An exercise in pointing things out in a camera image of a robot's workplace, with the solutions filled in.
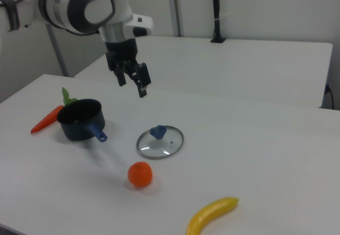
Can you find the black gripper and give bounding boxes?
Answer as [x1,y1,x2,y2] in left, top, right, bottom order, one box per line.
[105,39,152,99]

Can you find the glass lid with blue knob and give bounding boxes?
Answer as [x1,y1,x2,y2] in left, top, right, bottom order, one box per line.
[136,125,184,161]

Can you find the dark blue saucepan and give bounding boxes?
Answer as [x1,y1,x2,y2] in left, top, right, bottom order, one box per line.
[56,99,108,143]

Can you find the white side table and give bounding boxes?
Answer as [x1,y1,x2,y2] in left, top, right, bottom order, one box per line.
[74,35,334,109]

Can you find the orange toy carrot with leaves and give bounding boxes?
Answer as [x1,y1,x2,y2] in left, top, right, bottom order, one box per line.
[30,87,79,134]

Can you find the orange toy tangerine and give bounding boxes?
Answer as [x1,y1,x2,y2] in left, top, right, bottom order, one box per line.
[127,161,154,188]

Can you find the black pole with table clamp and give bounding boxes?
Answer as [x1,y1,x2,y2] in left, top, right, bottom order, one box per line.
[210,0,227,44]

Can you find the yellow toy banana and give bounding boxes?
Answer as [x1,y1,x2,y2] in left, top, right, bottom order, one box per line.
[185,197,240,235]

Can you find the grey metal frame post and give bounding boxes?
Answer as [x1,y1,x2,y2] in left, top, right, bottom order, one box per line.
[166,0,184,37]
[44,24,70,78]

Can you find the black strap on arm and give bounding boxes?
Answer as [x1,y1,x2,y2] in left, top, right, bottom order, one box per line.
[1,0,21,32]

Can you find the black wall cable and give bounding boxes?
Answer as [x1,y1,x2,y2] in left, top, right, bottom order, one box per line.
[325,83,336,110]

